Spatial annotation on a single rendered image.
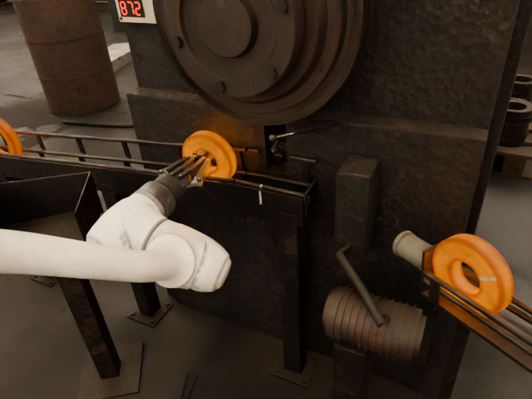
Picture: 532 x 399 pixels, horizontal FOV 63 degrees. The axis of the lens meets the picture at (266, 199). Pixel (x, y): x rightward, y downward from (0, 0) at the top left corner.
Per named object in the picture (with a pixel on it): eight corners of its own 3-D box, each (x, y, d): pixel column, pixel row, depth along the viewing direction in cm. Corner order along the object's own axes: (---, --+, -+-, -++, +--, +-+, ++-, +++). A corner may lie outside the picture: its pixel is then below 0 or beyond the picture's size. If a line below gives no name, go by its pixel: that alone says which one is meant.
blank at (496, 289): (460, 307, 88) (447, 314, 86) (433, 235, 88) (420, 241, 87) (529, 315, 73) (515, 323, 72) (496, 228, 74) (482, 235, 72)
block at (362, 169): (345, 229, 117) (349, 150, 103) (374, 237, 114) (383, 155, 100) (332, 254, 109) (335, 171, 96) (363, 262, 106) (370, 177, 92)
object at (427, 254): (445, 279, 92) (449, 237, 87) (447, 281, 92) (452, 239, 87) (419, 294, 89) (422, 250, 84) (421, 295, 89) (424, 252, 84)
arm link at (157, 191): (166, 229, 97) (182, 214, 101) (157, 197, 92) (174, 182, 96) (134, 221, 101) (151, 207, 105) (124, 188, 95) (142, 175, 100)
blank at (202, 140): (181, 127, 116) (174, 133, 114) (231, 131, 109) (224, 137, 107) (195, 176, 125) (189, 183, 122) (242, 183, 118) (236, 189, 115)
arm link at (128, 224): (127, 218, 101) (175, 241, 98) (78, 261, 90) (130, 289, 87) (124, 182, 94) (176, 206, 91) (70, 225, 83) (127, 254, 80)
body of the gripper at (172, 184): (150, 204, 104) (172, 184, 111) (179, 212, 101) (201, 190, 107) (142, 179, 100) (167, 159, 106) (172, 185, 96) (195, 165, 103)
